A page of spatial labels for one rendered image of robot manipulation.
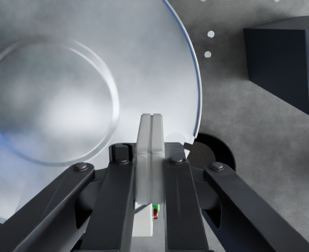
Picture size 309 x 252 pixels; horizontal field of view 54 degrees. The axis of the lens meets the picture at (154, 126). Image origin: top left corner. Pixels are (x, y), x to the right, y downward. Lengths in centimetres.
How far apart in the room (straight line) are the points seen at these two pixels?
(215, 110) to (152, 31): 86
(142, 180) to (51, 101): 17
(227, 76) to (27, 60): 88
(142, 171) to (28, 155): 19
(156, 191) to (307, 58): 57
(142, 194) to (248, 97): 100
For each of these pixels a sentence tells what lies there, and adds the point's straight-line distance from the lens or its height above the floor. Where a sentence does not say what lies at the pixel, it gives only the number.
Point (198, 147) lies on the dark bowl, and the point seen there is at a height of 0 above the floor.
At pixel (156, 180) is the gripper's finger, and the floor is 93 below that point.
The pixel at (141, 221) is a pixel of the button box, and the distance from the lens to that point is 54.
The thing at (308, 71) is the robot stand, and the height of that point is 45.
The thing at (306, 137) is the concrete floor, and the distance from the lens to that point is 127.
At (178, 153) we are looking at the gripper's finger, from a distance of 17.
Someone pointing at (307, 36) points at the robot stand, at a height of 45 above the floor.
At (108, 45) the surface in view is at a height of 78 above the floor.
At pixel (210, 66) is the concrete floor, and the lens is 109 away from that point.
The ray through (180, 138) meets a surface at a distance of 31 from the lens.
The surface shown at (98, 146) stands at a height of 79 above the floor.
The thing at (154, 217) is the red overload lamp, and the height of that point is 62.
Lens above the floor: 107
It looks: 72 degrees down
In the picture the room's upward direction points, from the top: 178 degrees counter-clockwise
